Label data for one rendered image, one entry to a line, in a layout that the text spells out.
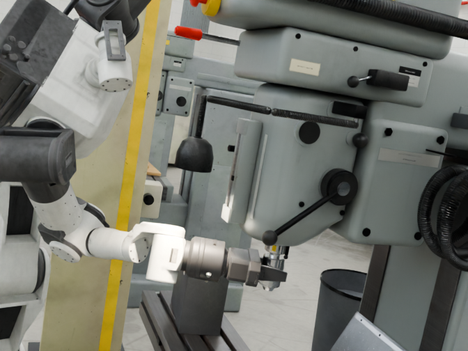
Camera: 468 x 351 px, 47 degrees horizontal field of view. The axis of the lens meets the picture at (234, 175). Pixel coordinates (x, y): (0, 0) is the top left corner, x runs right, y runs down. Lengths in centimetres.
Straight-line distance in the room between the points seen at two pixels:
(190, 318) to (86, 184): 139
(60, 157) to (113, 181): 176
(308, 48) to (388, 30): 16
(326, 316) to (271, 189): 215
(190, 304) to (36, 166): 67
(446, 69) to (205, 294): 85
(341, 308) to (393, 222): 194
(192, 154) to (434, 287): 65
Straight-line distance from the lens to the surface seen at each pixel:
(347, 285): 348
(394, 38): 108
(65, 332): 308
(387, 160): 112
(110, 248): 125
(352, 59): 104
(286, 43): 98
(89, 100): 119
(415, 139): 115
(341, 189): 106
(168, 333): 158
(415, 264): 139
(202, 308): 157
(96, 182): 281
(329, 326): 315
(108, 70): 111
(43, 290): 164
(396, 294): 144
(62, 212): 122
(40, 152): 109
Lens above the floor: 161
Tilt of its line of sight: 9 degrees down
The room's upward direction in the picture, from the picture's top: 10 degrees clockwise
